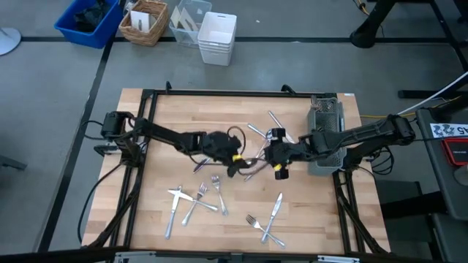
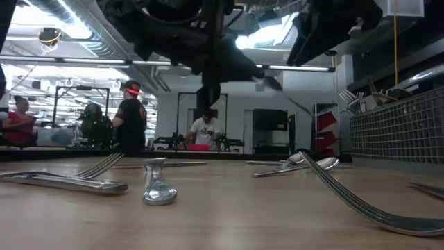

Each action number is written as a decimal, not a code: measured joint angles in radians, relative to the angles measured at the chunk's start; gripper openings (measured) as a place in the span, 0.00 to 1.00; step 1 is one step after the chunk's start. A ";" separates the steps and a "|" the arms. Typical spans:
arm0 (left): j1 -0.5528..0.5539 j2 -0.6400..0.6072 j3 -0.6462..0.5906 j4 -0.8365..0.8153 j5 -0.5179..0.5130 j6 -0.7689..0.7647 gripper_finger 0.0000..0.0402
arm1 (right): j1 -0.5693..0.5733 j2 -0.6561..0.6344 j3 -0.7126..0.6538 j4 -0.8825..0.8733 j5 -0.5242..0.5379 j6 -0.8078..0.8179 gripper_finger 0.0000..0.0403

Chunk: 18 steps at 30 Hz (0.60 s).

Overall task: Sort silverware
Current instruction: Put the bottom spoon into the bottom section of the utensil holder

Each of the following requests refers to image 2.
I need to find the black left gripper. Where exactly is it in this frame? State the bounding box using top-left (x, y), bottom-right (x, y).
top-left (137, 26), bottom-right (266, 84)

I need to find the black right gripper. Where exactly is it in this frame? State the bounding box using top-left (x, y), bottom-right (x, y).
top-left (287, 0), bottom-right (384, 67)

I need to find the grey mesh cutlery caddy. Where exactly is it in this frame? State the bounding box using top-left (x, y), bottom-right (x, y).
top-left (349, 86), bottom-right (444, 176)

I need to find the black monitor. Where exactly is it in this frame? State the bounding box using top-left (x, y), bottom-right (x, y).
top-left (252, 108), bottom-right (289, 132)

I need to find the person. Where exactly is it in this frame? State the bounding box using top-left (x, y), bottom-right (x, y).
top-left (111, 79), bottom-right (148, 153)
top-left (1, 96), bottom-right (38, 149)
top-left (185, 108), bottom-right (223, 151)

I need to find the red shelf rack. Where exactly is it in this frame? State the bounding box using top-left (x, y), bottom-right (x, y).
top-left (313, 101), bottom-right (341, 158)

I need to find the red tray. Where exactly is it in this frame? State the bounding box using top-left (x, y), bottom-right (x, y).
top-left (186, 143), bottom-right (212, 152)

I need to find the steel table knife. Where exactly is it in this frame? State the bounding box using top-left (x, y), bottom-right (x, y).
top-left (408, 181), bottom-right (444, 201)
top-left (245, 159), bottom-right (291, 167)
top-left (110, 160), bottom-right (208, 170)

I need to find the black round ceiling device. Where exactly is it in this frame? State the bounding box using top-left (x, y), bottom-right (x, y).
top-left (37, 26), bottom-right (64, 47)

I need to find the clear storage bin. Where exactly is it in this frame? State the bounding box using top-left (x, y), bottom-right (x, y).
top-left (36, 126), bottom-right (76, 147)

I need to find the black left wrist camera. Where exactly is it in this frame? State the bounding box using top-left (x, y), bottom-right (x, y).
top-left (195, 82), bottom-right (222, 110)

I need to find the silver knife handle left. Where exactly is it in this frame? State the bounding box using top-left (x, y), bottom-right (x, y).
top-left (0, 171), bottom-right (130, 195)

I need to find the black station post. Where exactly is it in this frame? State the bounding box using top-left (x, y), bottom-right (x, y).
top-left (0, 0), bottom-right (18, 100)

